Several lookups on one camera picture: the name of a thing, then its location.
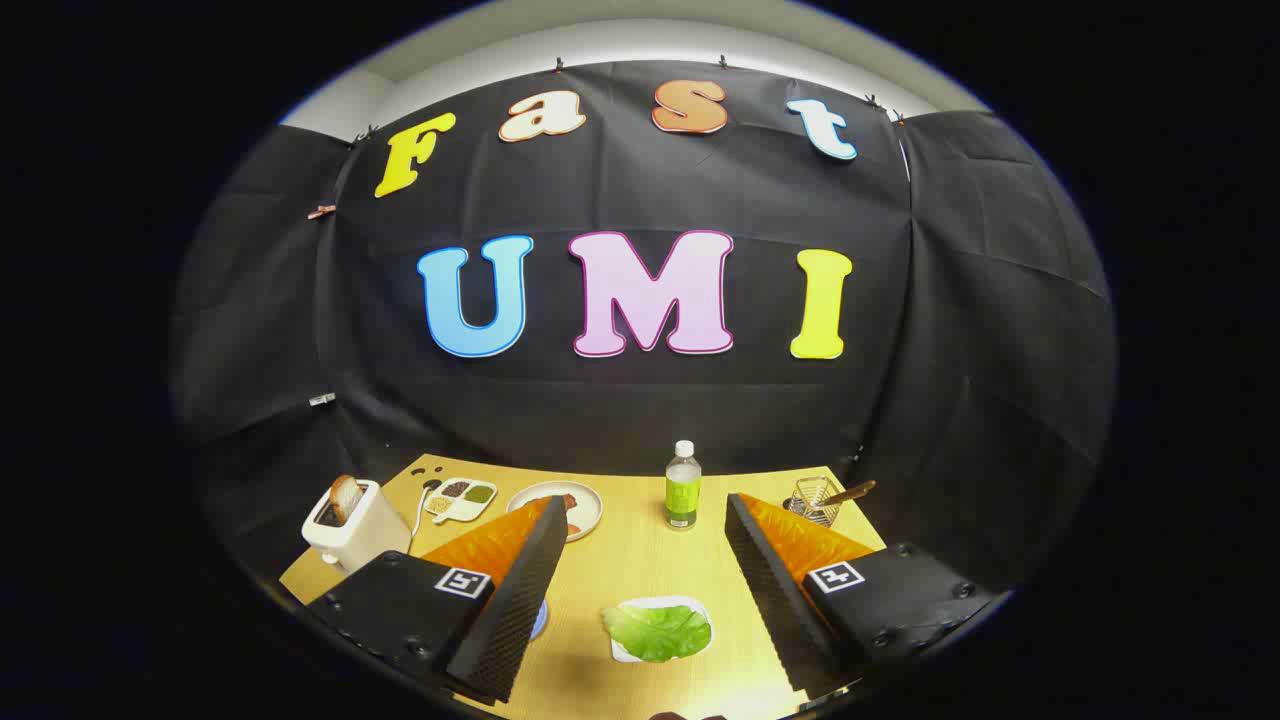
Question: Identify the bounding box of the wooden handled utensil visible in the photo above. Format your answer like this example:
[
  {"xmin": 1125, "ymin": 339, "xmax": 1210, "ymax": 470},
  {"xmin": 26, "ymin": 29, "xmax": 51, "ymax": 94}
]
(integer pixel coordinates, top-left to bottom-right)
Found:
[{"xmin": 815, "ymin": 480, "xmax": 877, "ymax": 511}]

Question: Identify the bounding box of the round white plate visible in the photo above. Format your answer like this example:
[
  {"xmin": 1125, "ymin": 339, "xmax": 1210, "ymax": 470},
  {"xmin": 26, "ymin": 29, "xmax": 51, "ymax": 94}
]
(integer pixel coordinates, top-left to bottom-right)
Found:
[{"xmin": 506, "ymin": 481, "xmax": 604, "ymax": 543}]

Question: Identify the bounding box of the green lettuce leaf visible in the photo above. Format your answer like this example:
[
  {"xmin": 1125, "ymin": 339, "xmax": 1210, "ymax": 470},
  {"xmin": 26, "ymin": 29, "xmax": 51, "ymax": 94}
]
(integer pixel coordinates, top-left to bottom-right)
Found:
[{"xmin": 602, "ymin": 600, "xmax": 713, "ymax": 663}]

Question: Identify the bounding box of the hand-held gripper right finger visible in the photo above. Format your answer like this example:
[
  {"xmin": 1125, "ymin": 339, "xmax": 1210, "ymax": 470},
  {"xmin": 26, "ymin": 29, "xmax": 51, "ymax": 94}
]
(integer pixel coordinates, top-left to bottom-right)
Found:
[{"xmin": 724, "ymin": 492, "xmax": 1004, "ymax": 698}]

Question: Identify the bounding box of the white leaf-shaped plate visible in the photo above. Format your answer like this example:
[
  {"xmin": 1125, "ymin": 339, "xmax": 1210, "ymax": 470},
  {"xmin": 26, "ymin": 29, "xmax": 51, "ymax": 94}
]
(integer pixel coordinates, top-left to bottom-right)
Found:
[{"xmin": 608, "ymin": 596, "xmax": 715, "ymax": 664}]

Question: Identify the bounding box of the green label water bottle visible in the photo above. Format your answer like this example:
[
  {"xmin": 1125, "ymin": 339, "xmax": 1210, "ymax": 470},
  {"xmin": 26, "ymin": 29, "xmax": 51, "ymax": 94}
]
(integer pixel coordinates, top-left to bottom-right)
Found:
[{"xmin": 664, "ymin": 440, "xmax": 702, "ymax": 531}]

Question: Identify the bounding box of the white divided dish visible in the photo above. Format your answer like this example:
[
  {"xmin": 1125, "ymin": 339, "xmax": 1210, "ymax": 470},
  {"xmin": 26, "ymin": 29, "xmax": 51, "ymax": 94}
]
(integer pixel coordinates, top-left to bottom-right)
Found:
[{"xmin": 425, "ymin": 478, "xmax": 498, "ymax": 524}]

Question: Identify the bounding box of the white toaster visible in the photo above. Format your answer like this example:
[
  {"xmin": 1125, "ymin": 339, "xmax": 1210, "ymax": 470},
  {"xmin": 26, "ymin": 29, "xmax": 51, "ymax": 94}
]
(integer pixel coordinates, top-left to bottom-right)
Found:
[{"xmin": 302, "ymin": 478, "xmax": 413, "ymax": 574}]

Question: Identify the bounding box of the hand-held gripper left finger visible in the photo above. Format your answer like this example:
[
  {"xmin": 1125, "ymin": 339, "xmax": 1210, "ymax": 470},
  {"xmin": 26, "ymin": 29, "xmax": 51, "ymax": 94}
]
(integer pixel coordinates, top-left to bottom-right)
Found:
[{"xmin": 305, "ymin": 495, "xmax": 571, "ymax": 704}]

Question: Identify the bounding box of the white toaster cable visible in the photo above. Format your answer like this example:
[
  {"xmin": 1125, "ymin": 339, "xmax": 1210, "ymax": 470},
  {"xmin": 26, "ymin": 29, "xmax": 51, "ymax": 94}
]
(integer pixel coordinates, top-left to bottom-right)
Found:
[{"xmin": 408, "ymin": 480, "xmax": 443, "ymax": 551}]

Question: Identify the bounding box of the black backdrop cloth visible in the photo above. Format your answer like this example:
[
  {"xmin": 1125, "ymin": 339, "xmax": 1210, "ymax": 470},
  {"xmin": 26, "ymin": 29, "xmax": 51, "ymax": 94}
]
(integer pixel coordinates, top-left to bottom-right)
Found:
[{"xmin": 170, "ymin": 60, "xmax": 1116, "ymax": 601}]

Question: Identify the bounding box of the wire basket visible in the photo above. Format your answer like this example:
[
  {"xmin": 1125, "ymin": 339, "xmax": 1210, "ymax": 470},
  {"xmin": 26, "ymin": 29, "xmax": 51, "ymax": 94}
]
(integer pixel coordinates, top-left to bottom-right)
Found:
[{"xmin": 783, "ymin": 476, "xmax": 843, "ymax": 528}]

